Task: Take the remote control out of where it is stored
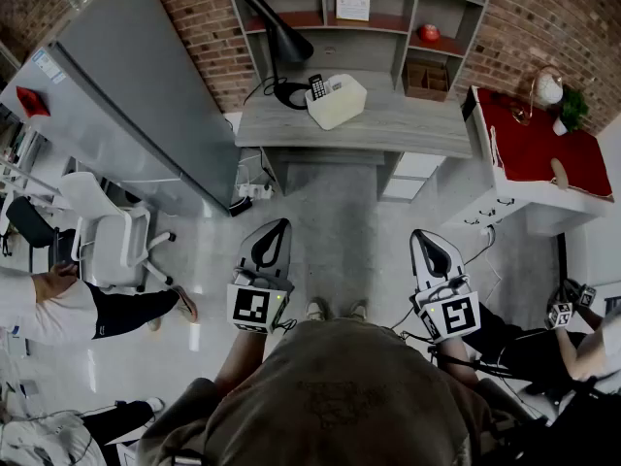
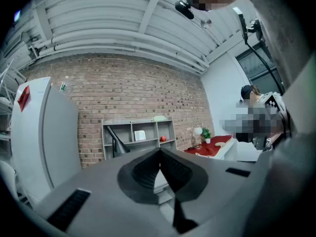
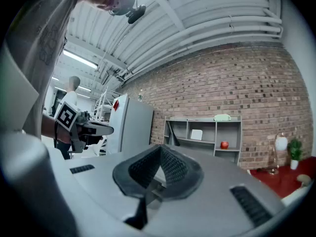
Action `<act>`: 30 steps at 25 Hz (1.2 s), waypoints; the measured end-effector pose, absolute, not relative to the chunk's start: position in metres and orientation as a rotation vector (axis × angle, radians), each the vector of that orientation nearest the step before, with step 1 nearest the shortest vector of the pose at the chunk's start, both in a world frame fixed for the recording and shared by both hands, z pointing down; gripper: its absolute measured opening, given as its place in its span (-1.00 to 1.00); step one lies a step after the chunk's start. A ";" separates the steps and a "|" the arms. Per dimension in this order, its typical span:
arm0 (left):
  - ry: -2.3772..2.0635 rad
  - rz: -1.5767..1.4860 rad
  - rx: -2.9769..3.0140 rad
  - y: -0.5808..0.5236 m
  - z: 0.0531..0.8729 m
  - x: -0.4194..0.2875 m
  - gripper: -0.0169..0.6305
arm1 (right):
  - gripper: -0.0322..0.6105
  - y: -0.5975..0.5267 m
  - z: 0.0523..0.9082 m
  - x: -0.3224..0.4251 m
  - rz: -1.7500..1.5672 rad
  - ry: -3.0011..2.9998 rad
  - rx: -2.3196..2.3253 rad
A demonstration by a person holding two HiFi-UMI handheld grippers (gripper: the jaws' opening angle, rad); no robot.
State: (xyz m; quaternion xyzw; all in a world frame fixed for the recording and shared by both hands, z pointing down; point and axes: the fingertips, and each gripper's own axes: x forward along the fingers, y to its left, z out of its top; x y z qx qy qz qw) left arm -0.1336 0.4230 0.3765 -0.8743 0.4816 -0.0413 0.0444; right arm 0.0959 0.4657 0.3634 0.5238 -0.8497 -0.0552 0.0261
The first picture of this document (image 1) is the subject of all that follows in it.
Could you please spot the person's left shoe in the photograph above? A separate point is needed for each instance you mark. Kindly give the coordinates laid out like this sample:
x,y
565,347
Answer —
x,y
317,309

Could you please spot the white office chair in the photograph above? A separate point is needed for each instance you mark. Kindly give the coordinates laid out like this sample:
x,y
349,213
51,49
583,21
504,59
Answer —
x,y
104,241

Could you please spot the black chair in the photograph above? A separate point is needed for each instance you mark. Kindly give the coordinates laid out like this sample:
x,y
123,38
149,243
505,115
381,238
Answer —
x,y
29,223

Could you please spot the person's right forearm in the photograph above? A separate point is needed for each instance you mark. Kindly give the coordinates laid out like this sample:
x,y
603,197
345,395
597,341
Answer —
x,y
456,362

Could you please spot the red paper ornament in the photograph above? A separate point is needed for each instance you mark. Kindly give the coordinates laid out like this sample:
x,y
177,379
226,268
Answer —
x,y
33,102

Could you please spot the white refrigerator label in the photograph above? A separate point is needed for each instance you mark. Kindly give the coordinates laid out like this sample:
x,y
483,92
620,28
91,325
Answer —
x,y
48,66

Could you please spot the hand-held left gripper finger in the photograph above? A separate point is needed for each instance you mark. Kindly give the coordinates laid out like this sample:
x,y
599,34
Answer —
x,y
285,260
251,249

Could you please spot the grey refrigerator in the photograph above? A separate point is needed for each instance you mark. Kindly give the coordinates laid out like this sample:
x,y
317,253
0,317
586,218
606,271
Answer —
x,y
136,90

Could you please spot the grey wooden shelf unit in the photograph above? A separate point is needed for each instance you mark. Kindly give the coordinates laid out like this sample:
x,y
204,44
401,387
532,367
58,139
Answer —
x,y
359,51

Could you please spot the black remote control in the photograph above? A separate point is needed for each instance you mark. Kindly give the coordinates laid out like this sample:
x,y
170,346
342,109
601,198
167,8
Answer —
x,y
317,87

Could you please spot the green potted plant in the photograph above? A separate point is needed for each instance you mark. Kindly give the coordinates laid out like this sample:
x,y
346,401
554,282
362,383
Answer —
x,y
575,109

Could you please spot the beige wooden figure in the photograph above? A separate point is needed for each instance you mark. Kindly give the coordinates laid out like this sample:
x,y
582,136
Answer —
x,y
559,173

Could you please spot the grey wooden desk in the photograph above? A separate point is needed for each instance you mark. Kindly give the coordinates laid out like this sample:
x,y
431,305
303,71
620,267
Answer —
x,y
388,129

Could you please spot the white drawer unit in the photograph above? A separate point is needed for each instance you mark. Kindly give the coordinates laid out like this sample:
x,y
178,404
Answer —
x,y
412,175

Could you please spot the person's right shoe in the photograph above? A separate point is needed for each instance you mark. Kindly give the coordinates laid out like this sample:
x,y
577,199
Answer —
x,y
358,309

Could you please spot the red apple ornament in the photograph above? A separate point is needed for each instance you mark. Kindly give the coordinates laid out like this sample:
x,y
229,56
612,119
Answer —
x,y
430,33

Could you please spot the person's torso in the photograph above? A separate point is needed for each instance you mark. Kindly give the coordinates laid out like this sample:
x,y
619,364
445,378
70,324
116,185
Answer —
x,y
330,396

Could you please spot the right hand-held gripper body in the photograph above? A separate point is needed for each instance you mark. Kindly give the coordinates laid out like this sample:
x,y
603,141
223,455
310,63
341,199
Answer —
x,y
456,316

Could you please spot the wooden desk organizer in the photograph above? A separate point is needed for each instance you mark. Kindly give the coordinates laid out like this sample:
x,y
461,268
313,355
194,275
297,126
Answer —
x,y
427,83

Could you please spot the white wall socket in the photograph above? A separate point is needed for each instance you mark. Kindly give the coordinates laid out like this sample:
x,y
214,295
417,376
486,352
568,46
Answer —
x,y
234,123

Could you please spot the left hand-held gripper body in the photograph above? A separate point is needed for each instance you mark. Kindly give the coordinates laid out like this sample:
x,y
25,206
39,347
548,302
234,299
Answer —
x,y
250,309

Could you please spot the gold dish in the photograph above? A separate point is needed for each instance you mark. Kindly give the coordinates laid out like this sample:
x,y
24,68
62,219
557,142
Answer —
x,y
520,116

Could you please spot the black desk lamp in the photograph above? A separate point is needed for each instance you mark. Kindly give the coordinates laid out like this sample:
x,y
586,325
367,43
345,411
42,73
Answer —
x,y
291,44

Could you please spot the cream desk organizer box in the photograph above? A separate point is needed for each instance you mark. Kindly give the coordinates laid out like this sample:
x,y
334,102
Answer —
x,y
339,107

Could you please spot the white power strip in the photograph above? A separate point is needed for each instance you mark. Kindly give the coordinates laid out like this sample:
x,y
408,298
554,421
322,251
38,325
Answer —
x,y
254,190

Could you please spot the person's left forearm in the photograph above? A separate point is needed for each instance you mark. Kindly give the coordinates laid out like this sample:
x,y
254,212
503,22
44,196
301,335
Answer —
x,y
240,362

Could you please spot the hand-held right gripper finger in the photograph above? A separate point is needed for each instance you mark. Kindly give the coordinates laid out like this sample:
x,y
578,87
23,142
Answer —
x,y
416,265
448,262

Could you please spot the person's shoe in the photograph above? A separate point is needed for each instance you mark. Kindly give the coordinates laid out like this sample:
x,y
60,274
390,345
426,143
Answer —
x,y
358,309
317,309

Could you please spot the white globe lamp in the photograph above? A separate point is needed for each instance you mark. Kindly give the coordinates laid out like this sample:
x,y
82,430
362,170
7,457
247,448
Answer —
x,y
548,88

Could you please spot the white notice card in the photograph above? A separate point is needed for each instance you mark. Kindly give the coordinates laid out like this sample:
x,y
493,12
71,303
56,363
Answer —
x,y
352,5

